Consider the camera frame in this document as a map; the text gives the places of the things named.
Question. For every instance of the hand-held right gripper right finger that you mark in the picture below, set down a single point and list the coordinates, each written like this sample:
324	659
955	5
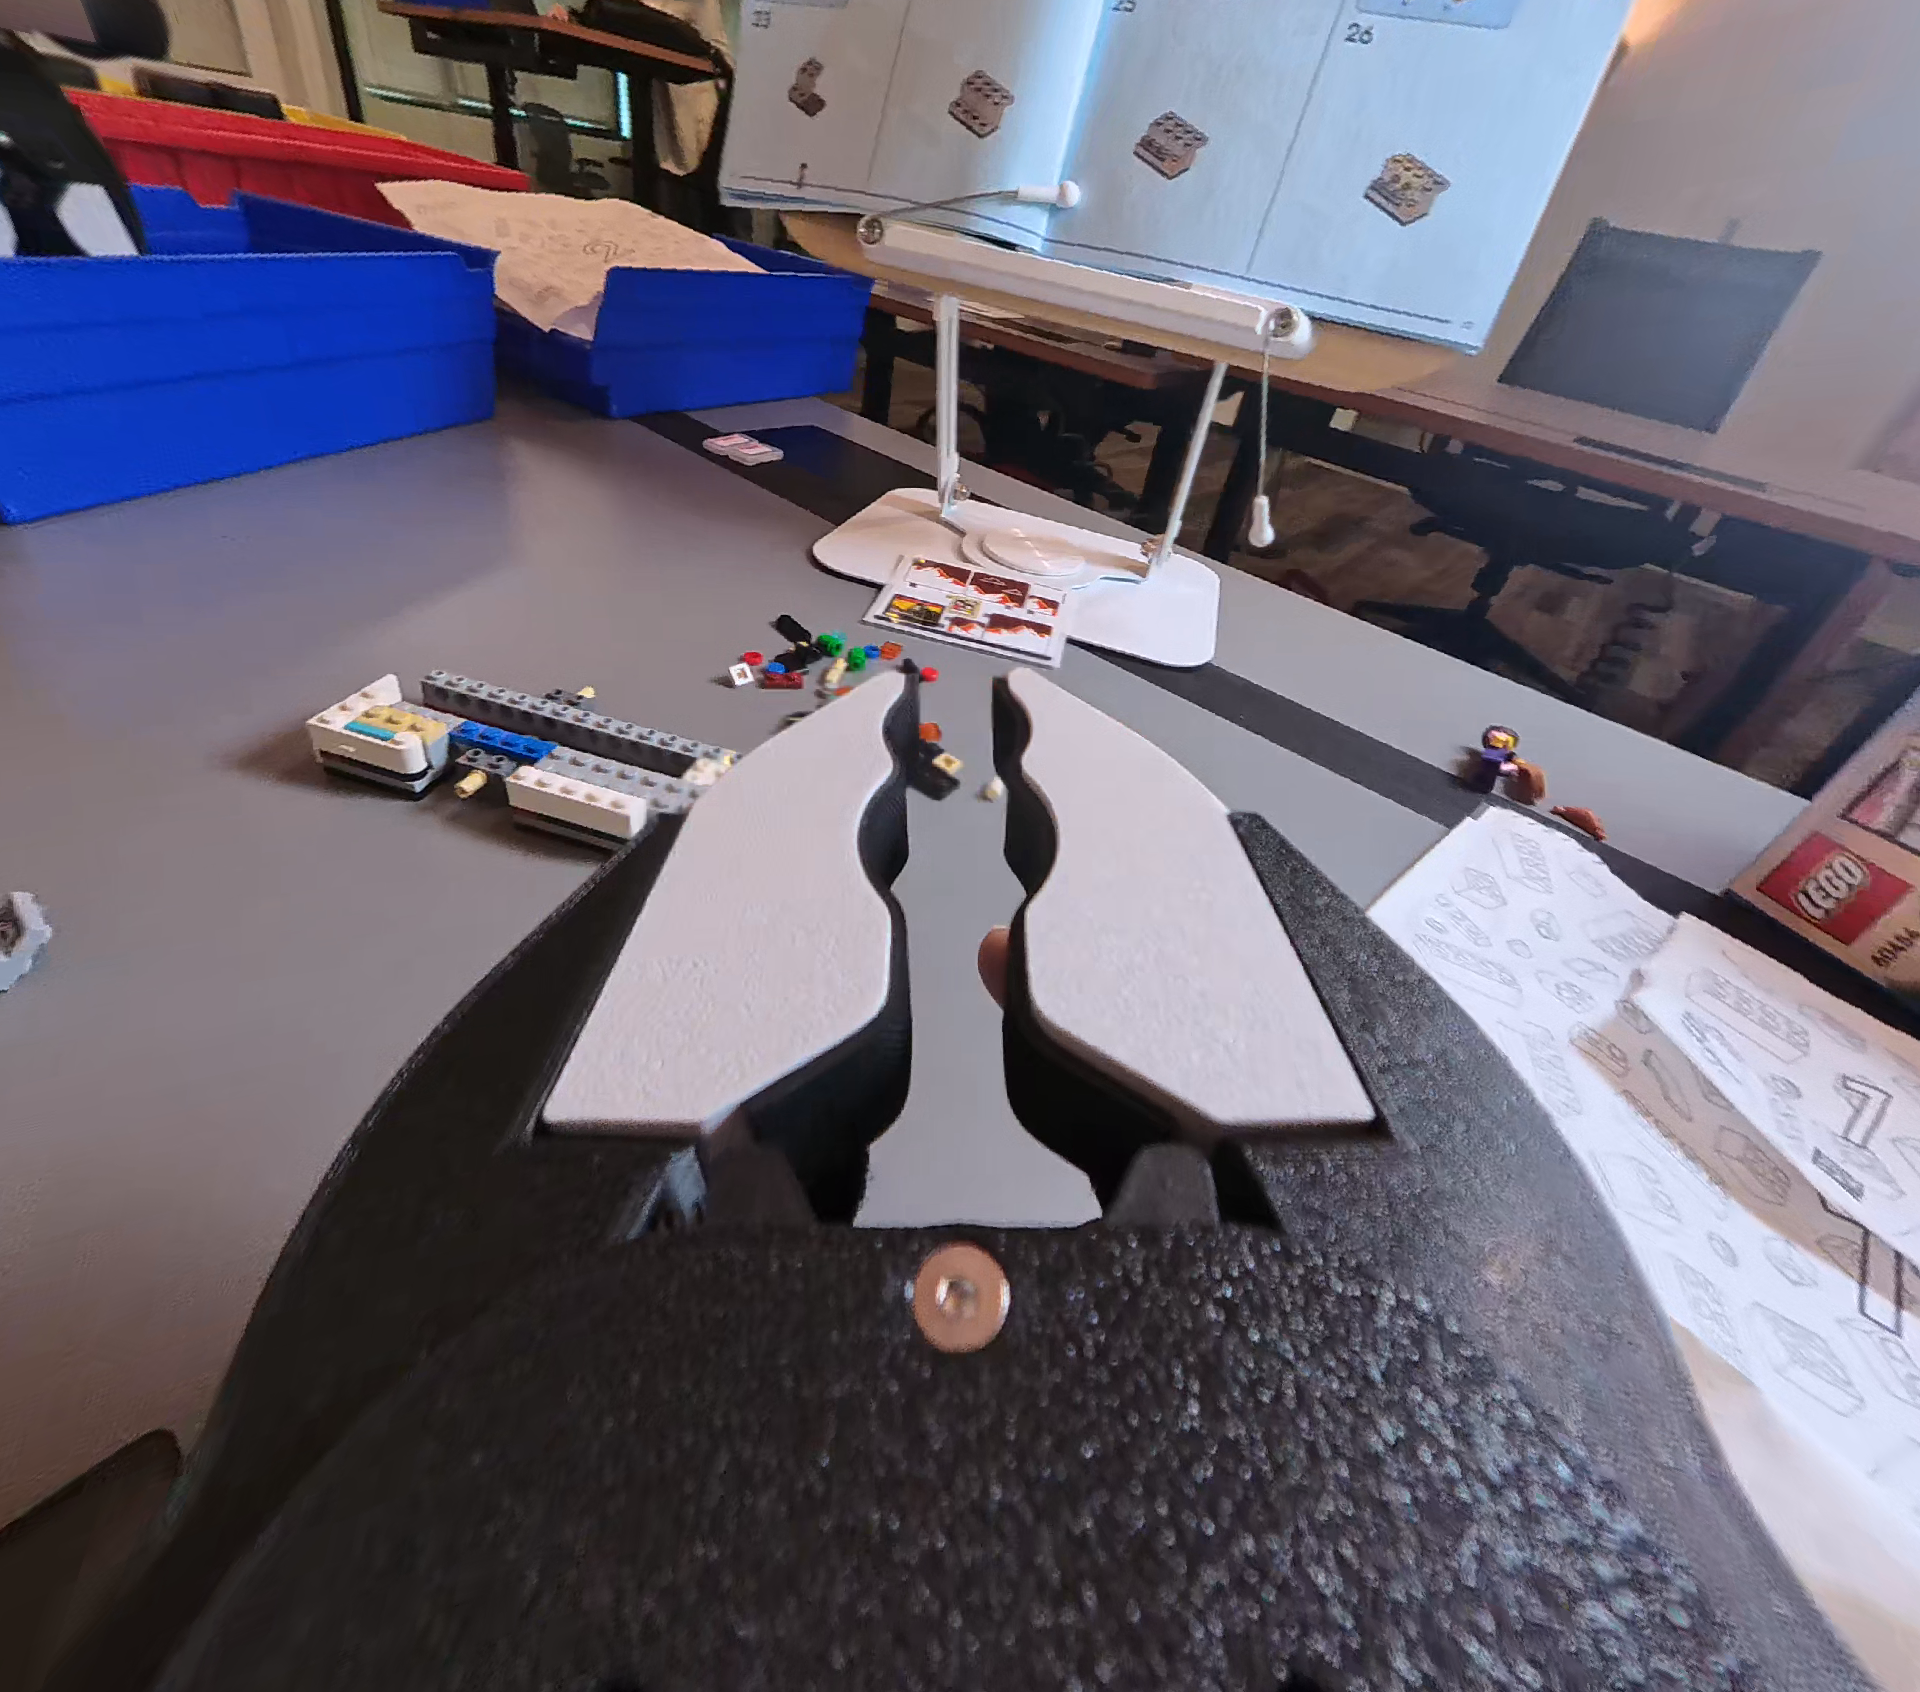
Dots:
1184	956

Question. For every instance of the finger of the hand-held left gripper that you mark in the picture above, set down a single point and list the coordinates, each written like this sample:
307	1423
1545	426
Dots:
109	222

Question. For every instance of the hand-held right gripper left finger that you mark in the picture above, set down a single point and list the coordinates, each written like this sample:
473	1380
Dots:
734	956

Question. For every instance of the grey lego model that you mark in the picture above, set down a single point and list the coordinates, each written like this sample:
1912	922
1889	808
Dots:
571	716

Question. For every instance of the instruction booklet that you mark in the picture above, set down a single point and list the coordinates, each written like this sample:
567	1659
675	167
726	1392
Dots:
1201	102

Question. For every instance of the pile of loose lego pieces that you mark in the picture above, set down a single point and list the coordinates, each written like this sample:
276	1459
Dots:
818	657

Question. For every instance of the lego minifigure with guitar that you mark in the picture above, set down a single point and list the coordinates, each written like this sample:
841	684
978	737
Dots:
1496	762

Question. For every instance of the brown lego piece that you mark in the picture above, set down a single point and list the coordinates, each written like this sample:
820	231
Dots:
1579	823

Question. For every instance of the lego set box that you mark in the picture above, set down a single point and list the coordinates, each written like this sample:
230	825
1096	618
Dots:
1830	882

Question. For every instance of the white grey lego piece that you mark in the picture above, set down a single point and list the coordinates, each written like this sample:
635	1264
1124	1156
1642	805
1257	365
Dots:
18	943

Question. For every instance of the person's right hand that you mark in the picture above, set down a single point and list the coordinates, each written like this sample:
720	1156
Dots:
999	965

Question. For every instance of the blue storage bin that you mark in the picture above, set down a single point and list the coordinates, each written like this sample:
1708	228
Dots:
720	334
225	373

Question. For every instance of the red storage bin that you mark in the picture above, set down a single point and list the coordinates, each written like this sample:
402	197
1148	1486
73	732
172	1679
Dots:
300	155

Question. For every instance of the white book stand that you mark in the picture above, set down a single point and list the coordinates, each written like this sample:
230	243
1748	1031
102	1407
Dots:
1140	613

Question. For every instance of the sticker sheet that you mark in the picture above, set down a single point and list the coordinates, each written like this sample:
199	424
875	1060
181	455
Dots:
968	605

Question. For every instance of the wooden standing desk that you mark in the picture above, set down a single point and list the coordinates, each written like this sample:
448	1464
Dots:
555	43

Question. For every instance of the black backpack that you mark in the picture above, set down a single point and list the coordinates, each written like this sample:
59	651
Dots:
645	27

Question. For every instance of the computer monitor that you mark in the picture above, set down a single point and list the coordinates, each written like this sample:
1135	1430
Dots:
1651	326

